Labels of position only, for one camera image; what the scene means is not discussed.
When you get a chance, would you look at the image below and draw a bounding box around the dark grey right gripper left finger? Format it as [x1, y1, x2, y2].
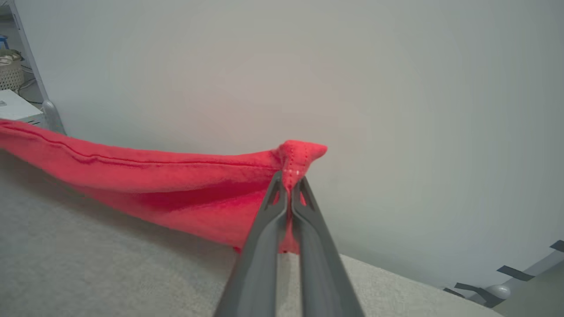
[213, 171, 289, 317]

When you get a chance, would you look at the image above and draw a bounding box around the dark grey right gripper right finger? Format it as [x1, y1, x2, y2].
[290, 176, 366, 317]

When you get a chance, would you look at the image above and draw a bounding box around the red towel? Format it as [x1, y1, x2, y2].
[0, 119, 328, 255]

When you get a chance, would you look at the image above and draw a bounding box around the white backdrop panel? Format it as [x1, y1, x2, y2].
[15, 0, 564, 291]

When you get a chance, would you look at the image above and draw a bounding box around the grey slanted panel strut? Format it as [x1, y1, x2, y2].
[467, 250, 564, 309]

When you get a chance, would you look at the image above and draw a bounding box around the white side table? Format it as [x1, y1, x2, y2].
[0, 89, 45, 127]

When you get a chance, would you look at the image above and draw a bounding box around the white lattice laundry basket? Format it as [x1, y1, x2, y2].
[0, 48, 25, 91]

